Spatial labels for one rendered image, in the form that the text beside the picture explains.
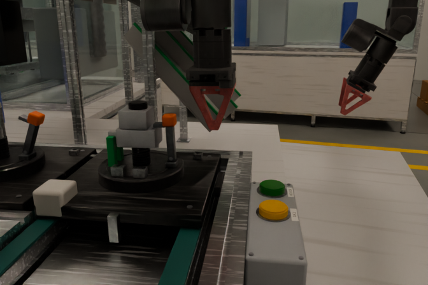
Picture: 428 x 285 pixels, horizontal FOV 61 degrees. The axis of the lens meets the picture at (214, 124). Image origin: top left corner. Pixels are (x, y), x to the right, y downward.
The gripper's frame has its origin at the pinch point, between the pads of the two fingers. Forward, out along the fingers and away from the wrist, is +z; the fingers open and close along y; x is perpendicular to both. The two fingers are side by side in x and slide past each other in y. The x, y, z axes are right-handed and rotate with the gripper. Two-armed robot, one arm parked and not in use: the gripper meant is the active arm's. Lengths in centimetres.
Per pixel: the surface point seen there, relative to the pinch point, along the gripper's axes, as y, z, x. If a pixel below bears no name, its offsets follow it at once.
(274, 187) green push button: 2.7, 9.2, 9.4
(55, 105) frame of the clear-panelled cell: -87, 17, -77
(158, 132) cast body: 0.2, 1.4, -9.0
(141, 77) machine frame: -165, 16, -64
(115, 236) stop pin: 13.0, 12.2, -12.2
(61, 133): -55, 19, -58
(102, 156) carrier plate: -8.1, 8.7, -22.5
